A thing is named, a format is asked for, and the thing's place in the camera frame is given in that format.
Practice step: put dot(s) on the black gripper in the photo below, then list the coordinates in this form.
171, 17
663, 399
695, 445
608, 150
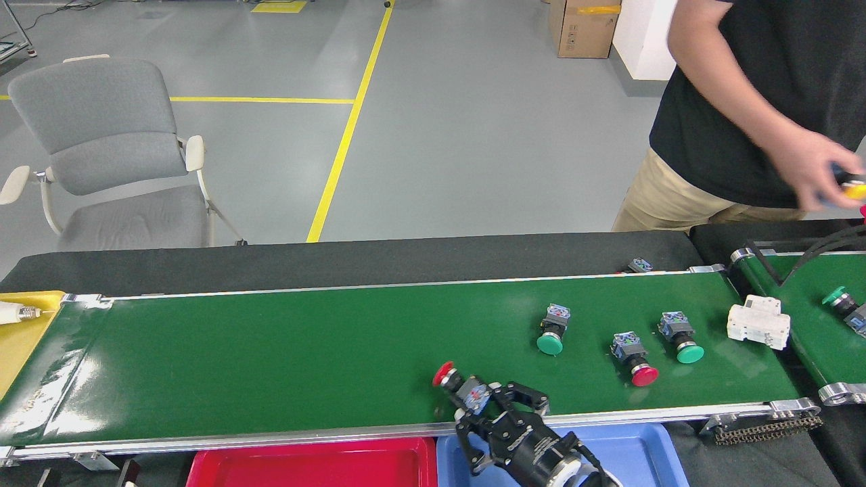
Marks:
541, 453

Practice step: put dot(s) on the red push button switch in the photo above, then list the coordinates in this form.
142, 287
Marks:
443, 374
644, 374

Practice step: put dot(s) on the green push button switch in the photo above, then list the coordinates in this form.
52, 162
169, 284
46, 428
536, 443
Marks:
833, 295
549, 343
690, 352

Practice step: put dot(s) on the white circuit breaker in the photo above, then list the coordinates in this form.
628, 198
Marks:
758, 321

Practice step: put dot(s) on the person's right forearm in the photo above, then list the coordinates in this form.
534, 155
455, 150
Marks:
737, 88

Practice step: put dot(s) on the long green conveyor belt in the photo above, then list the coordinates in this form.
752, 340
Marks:
270, 358

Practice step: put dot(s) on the short green conveyor belt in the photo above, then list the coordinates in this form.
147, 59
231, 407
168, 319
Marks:
812, 338

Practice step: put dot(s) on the person's right hand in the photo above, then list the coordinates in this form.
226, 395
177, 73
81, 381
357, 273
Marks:
808, 162

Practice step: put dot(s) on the blue plastic bin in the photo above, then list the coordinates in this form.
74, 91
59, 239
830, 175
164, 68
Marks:
636, 460

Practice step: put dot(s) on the red plastic bin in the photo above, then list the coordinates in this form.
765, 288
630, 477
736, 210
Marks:
304, 470

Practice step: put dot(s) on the brown cardboard box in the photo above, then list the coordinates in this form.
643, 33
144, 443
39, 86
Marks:
585, 30

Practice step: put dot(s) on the person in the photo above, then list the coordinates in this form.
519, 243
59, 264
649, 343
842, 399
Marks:
778, 67

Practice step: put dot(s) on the yellow pad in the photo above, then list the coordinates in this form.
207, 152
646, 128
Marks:
17, 345

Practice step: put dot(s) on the white nozzle with metal tip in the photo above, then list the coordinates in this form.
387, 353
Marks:
10, 313

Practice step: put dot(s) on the grey office chair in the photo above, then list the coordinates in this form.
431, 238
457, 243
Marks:
95, 108

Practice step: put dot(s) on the blue grey switch block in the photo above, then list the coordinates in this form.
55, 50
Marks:
639, 265

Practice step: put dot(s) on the black guide bracket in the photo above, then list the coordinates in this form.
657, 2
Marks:
762, 265

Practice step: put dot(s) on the metal cart frame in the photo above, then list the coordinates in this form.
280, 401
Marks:
12, 51

